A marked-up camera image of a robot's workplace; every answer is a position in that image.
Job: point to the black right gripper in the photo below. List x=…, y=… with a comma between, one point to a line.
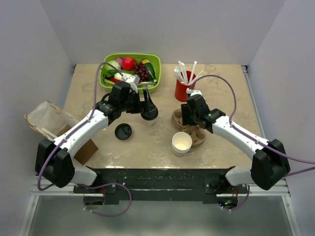
x=185, y=111

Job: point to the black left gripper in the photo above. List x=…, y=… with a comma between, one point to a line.
x=148, y=104

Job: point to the black coffee cup lid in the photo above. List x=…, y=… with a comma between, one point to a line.
x=123, y=131
x=149, y=112

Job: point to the white paper coffee cup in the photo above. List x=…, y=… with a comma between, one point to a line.
x=150, y=123

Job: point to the brown paper takeout bag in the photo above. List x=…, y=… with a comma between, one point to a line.
x=52, y=121

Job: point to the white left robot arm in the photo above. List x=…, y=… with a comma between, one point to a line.
x=55, y=159

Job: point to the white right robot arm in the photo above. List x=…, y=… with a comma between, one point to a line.
x=268, y=162

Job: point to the green plastic produce bin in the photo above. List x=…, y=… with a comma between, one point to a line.
x=152, y=63

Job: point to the brown pulp cup carrier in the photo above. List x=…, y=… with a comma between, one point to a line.
x=197, y=134

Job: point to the red straw holder cup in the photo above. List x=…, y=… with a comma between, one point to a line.
x=180, y=89

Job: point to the white wrapped straw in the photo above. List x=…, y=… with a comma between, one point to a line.
x=192, y=71
x=195, y=78
x=183, y=71
x=179, y=76

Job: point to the stack of white paper cups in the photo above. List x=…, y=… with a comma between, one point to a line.
x=181, y=143

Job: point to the purple toy grapes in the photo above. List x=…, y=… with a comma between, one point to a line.
x=142, y=72

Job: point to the green toy cucumber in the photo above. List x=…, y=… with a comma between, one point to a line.
x=150, y=70

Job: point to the white toy radish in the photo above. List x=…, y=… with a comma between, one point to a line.
x=122, y=76

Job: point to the red toy apple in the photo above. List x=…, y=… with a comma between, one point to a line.
x=128, y=63

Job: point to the purple toy onion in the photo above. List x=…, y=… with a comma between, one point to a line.
x=119, y=60

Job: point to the green toy cabbage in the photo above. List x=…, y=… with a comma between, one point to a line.
x=112, y=65

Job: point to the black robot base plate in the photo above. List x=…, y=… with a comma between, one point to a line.
x=191, y=185

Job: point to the aluminium frame rail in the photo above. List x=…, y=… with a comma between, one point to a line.
x=281, y=189

